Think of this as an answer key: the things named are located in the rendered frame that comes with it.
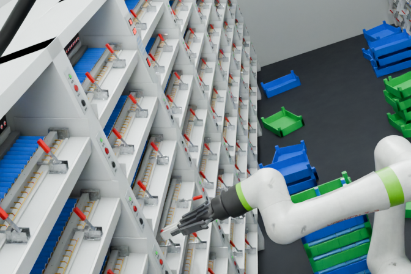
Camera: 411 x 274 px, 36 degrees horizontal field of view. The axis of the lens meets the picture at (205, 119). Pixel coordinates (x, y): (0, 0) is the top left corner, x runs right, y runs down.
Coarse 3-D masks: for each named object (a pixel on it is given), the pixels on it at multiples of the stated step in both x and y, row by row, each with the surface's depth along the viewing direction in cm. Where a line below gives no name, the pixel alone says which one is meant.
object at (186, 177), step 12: (180, 180) 241; (192, 180) 243; (180, 192) 236; (192, 192) 236; (192, 204) 234; (168, 216) 221; (180, 216) 221; (180, 240) 208; (180, 252) 202; (168, 264) 196; (180, 264) 197
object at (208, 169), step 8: (208, 136) 312; (216, 136) 312; (208, 144) 309; (216, 144) 310; (208, 152) 302; (216, 152) 303; (208, 160) 296; (216, 160) 295; (200, 168) 284; (208, 168) 289; (216, 168) 288; (200, 176) 282; (208, 176) 282; (216, 176) 282; (208, 184) 271; (216, 184) 277; (208, 192) 269
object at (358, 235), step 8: (368, 224) 274; (352, 232) 275; (360, 232) 275; (368, 232) 276; (328, 240) 276; (336, 240) 276; (344, 240) 276; (352, 240) 276; (312, 248) 276; (320, 248) 277; (328, 248) 277; (336, 248) 277; (312, 256) 278
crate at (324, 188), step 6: (342, 174) 285; (336, 180) 287; (348, 180) 286; (318, 186) 288; (324, 186) 288; (330, 186) 288; (336, 186) 288; (300, 192) 288; (306, 192) 288; (312, 192) 289; (324, 192) 289; (294, 198) 289; (300, 198) 289; (306, 198) 290
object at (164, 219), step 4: (172, 180) 239; (176, 180) 240; (172, 184) 236; (176, 184) 239; (180, 184) 239; (172, 188) 234; (168, 192) 231; (172, 192) 231; (168, 196) 228; (172, 196) 231; (168, 200) 226; (176, 200) 229; (168, 204) 224; (164, 208) 221; (168, 208) 221; (172, 208) 224; (164, 212) 219; (168, 212) 221; (164, 216) 217; (172, 216) 219; (160, 220) 214; (164, 220) 214; (160, 224) 212; (164, 224) 212; (160, 228) 210; (156, 236) 206; (160, 236) 206; (160, 240) 205; (160, 244) 205
